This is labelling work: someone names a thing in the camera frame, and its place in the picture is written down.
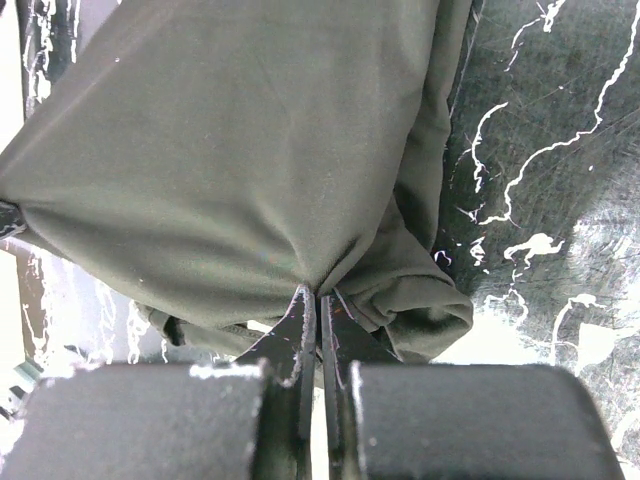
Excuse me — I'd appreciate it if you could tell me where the black printed t shirt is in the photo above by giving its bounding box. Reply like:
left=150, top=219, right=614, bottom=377
left=1, top=1, right=473, bottom=362

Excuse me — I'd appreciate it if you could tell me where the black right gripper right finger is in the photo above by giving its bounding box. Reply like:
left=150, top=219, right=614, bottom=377
left=320, top=292, right=400, bottom=465

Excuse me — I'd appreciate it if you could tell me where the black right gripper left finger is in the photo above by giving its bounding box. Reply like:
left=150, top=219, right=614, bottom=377
left=234, top=283, right=319, bottom=441

